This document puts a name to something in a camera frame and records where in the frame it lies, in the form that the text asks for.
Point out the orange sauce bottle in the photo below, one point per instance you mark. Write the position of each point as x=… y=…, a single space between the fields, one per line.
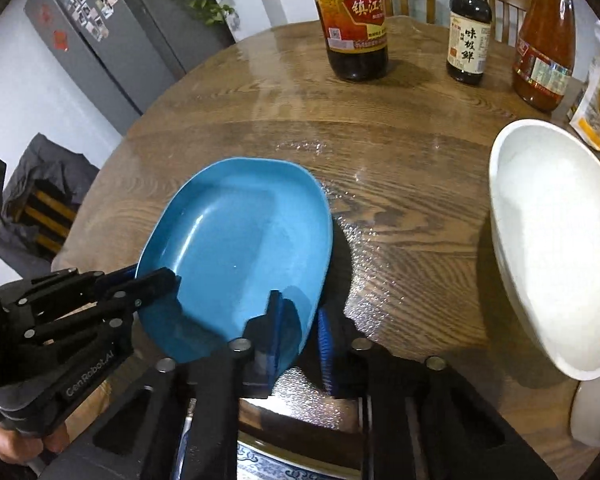
x=545 y=53

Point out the large white bowl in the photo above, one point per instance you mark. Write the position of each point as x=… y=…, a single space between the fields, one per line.
x=544 y=187

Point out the wooden chair with dark jacket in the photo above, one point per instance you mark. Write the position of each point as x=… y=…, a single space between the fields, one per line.
x=40 y=203

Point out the grey refrigerator with magnets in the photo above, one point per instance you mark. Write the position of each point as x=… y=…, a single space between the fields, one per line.
x=123 y=54

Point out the vinegar bottle yellow red label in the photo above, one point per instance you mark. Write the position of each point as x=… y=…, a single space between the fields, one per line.
x=356 y=39

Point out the small dark soy bottle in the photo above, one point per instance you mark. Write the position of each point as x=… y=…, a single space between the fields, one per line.
x=469 y=39

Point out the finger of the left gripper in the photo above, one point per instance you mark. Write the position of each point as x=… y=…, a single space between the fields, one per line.
x=120 y=276
x=140 y=292

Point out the blue oval dish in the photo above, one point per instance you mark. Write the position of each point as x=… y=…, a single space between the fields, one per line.
x=232 y=234

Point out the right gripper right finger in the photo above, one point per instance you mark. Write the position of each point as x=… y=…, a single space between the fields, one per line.
x=333 y=344

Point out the white cylindrical bowl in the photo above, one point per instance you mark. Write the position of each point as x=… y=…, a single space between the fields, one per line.
x=585 y=414

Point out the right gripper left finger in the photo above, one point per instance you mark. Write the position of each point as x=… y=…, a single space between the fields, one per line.
x=266 y=338

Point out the person's left hand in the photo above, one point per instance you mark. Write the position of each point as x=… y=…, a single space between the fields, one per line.
x=18 y=450

